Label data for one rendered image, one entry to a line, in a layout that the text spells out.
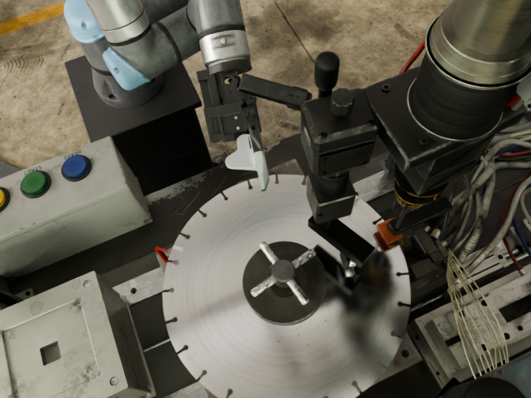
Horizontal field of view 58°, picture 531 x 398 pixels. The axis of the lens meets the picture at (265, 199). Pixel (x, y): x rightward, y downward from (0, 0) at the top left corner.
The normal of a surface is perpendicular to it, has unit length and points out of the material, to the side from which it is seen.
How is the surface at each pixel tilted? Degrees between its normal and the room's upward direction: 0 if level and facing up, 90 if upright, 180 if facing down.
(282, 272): 0
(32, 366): 0
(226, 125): 32
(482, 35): 90
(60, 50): 0
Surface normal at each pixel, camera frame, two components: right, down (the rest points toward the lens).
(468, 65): -0.51, 0.65
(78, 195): -0.07, -0.44
